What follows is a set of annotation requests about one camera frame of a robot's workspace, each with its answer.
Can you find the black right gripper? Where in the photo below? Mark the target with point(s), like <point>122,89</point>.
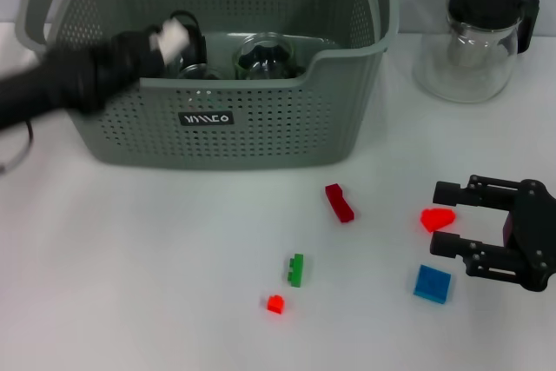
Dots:
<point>534,236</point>

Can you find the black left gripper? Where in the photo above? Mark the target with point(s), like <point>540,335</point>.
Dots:
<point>65,80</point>

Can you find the glass teacup black sleeve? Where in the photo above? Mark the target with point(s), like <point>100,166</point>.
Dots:
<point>197,47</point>
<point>200,72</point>
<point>265,58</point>

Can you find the green toy brick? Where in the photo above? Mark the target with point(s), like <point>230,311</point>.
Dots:
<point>296,271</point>

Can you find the small red toy block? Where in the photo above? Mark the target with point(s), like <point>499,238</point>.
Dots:
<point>276,305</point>

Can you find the orange red pointed block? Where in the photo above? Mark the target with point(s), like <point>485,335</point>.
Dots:
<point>436,219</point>

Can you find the blue square flat block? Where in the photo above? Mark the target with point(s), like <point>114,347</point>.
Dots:
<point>432,284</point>

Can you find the dark red long block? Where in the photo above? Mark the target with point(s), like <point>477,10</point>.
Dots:
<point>339,203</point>

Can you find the grey perforated storage bin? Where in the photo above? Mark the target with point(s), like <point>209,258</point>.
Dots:
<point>282,127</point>

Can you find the glass pitcher black lid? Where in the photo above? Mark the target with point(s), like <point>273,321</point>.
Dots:
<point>473,54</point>

